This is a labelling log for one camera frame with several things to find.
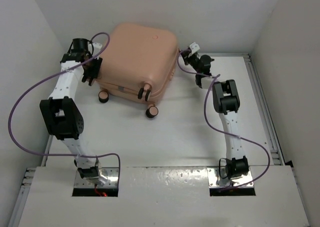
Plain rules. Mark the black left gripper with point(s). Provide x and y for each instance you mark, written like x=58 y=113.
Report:
x=93 y=74

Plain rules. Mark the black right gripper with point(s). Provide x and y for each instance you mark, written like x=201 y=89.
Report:
x=189 y=57

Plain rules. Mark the pink suitcase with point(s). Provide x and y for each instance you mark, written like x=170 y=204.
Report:
x=138 y=64

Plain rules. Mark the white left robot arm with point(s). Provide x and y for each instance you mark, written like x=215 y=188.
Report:
x=60 y=113

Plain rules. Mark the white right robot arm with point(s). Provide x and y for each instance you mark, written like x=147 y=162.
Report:
x=226 y=102

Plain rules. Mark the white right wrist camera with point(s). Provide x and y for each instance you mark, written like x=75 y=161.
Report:
x=193 y=48

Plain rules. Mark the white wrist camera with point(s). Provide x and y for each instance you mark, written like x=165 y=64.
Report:
x=193 y=48
x=94 y=48

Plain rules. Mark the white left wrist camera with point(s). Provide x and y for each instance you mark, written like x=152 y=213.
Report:
x=94 y=48

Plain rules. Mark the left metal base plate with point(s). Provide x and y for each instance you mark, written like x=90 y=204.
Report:
x=108 y=179

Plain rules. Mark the metal base plate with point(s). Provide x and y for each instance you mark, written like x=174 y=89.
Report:
x=217 y=182
x=108 y=179

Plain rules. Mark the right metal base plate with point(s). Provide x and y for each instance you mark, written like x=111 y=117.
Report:
x=217 y=182

